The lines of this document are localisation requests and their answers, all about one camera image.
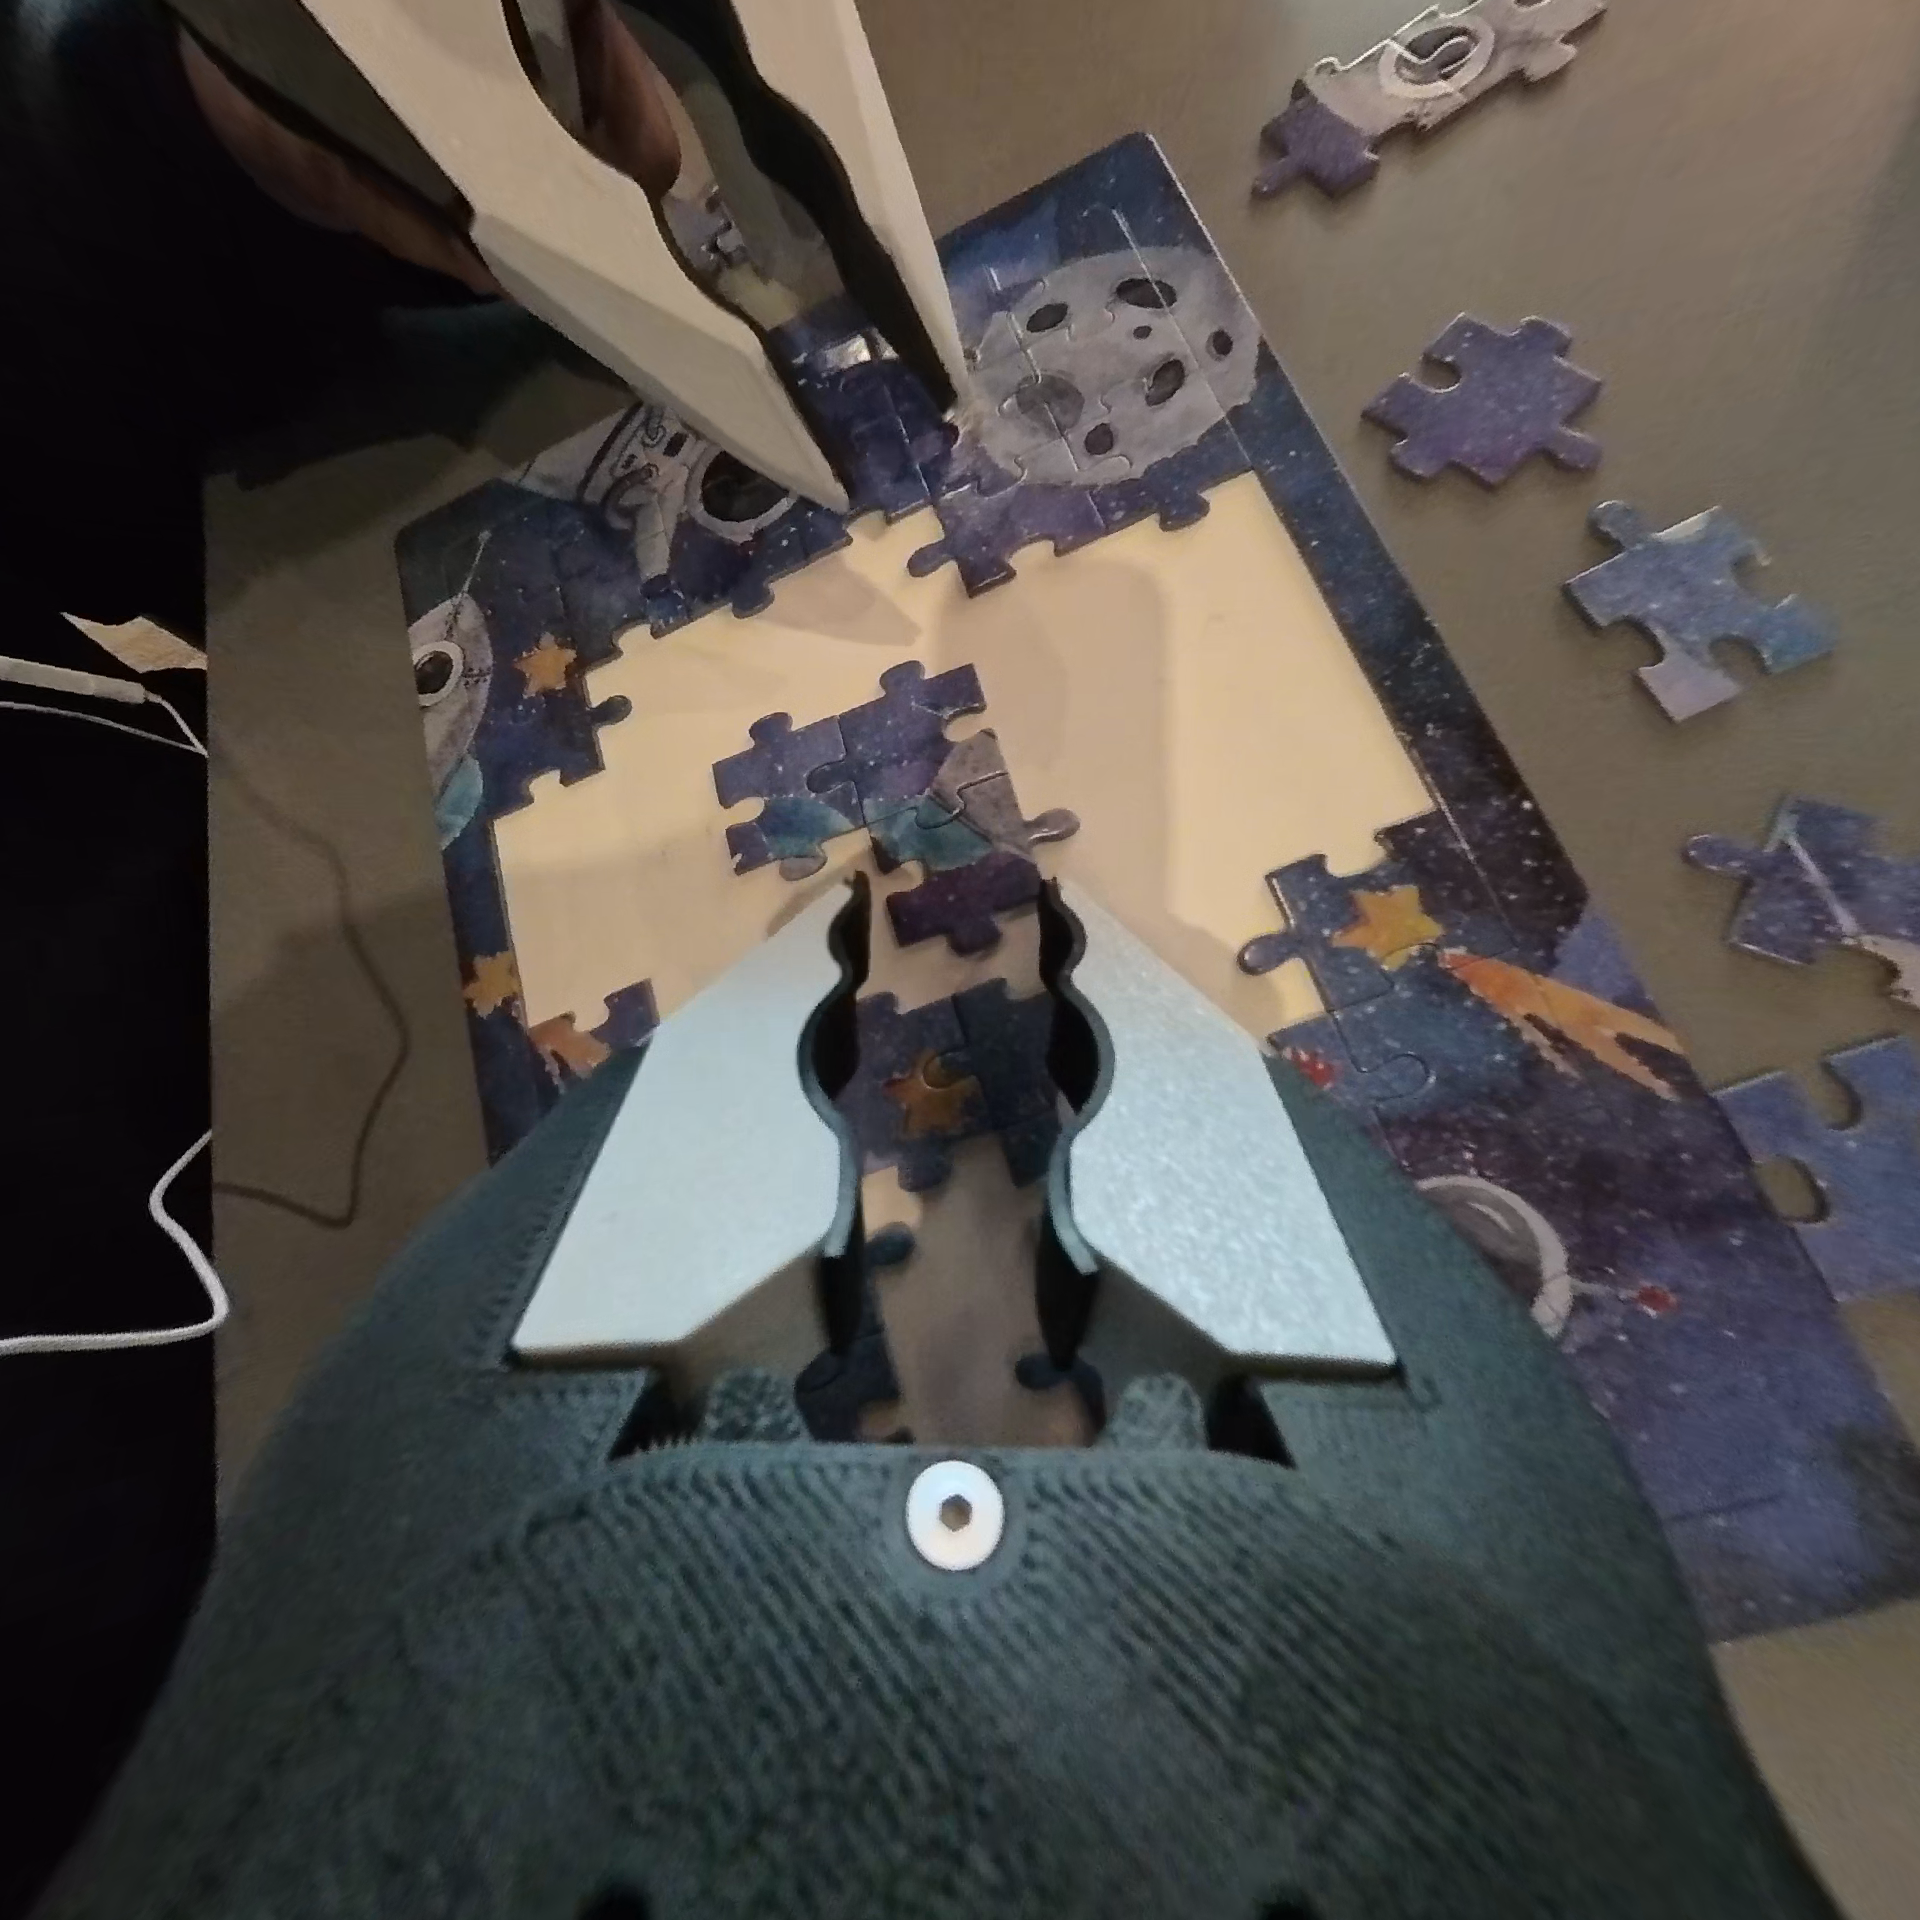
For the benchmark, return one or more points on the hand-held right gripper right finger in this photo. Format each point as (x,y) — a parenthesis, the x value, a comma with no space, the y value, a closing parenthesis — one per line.
(1230,1216)

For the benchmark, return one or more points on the space jigsaw puzzle board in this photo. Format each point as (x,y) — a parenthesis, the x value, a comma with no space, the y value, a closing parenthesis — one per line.
(1141,323)

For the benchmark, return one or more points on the person's left hand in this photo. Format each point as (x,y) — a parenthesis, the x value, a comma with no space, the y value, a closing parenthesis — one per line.
(330,211)

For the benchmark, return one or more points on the joined planet puzzle pieces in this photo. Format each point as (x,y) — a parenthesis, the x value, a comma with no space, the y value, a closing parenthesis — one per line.
(961,900)

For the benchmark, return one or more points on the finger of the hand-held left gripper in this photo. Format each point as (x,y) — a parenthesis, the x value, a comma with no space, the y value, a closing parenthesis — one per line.
(597,257)
(870,150)

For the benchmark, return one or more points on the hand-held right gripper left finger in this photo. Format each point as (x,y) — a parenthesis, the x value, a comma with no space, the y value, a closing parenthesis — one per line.
(672,1216)

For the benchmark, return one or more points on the row of puzzle pieces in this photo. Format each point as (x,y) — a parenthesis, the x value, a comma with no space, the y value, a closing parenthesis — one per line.
(1482,406)

